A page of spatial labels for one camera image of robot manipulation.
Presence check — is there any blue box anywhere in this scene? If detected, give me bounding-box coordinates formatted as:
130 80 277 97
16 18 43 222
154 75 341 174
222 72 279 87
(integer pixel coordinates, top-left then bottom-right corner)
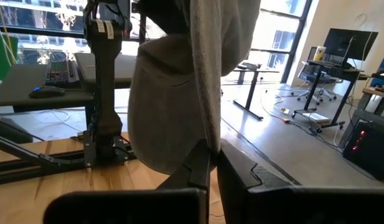
370 58 384 88

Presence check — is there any backlit computer keyboard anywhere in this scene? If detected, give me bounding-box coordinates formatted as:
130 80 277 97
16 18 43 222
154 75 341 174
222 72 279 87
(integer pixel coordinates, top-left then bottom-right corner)
44 59 80 85

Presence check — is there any black computer mouse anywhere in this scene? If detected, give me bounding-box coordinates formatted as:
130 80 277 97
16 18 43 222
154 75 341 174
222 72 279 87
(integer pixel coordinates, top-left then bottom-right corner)
29 85 67 100

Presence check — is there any dark grey desk top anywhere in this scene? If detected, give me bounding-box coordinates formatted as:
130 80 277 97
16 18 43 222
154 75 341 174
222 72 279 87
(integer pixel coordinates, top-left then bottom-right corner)
0 63 96 113

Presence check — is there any large black-framed window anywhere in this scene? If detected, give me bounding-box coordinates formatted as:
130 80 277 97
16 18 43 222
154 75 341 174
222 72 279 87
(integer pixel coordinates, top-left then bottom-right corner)
0 0 314 86

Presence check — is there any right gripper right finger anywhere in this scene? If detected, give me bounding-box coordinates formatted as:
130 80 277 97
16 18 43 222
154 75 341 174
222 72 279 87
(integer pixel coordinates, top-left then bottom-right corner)
217 139 384 224

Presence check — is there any black tower with red lights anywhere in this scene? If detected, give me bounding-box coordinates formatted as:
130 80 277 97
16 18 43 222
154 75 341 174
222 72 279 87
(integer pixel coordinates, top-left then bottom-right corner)
342 119 384 181

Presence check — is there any black computer monitor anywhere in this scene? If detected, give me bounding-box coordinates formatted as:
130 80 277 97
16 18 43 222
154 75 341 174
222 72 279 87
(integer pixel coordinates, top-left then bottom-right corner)
322 27 380 62

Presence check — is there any wooden top desk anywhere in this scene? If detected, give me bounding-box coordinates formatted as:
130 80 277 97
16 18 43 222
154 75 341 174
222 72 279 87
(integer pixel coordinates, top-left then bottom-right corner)
350 86 384 125

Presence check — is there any light grey baseball cap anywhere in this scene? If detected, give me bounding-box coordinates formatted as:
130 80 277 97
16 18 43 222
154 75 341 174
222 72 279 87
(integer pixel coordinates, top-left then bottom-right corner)
126 0 261 175

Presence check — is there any flat white box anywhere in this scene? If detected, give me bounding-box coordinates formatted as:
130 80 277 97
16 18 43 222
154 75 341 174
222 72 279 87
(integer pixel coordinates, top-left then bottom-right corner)
302 111 332 124

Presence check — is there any black-legged standing desk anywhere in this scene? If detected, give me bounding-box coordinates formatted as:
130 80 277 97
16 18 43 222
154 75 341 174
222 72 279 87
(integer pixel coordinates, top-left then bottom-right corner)
232 61 281 121

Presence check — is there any black mesh office chair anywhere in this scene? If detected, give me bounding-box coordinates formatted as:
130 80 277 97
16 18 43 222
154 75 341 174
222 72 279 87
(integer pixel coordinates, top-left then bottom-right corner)
290 60 339 106

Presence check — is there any large grey desk top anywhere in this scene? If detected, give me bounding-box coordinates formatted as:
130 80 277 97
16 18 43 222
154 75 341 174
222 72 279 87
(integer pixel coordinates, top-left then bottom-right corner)
74 52 139 90

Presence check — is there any black aluminium table frame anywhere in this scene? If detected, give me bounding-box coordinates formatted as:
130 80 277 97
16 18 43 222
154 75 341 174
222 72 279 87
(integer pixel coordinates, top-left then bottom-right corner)
0 132 139 187

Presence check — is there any black rolling desk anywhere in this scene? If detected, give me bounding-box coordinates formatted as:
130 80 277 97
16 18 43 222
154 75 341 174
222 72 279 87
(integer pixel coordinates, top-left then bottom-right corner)
291 58 368 134

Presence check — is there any yellow white wipes canister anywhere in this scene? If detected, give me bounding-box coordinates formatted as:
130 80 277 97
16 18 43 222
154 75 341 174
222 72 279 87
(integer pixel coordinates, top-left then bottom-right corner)
312 45 327 62

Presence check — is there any green panel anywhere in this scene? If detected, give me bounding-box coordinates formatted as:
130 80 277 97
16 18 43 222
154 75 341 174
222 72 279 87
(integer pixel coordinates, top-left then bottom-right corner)
0 30 20 82

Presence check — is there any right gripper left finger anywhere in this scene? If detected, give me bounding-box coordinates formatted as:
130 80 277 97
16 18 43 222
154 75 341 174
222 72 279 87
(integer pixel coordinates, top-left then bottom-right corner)
44 139 212 224

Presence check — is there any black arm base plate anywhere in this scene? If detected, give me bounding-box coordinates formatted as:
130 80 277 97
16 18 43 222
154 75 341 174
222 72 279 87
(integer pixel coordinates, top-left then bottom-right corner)
82 130 138 167

